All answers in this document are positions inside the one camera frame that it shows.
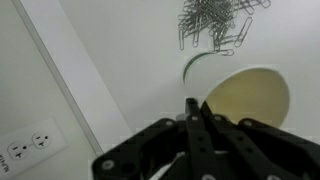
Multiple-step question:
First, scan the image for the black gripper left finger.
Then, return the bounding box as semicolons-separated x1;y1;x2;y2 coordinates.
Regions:
92;98;220;180

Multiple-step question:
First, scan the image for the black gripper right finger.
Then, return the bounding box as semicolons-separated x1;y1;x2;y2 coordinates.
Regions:
201;102;320;180

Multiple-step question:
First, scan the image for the white paper cup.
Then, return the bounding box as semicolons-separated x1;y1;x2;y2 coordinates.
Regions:
182;53;290;127

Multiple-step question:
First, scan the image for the pile of metal paper clips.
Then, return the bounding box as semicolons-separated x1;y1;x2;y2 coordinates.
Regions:
178;0;271;56

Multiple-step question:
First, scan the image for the white wall outlet middle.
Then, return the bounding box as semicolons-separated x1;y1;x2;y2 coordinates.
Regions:
0;119;68;180

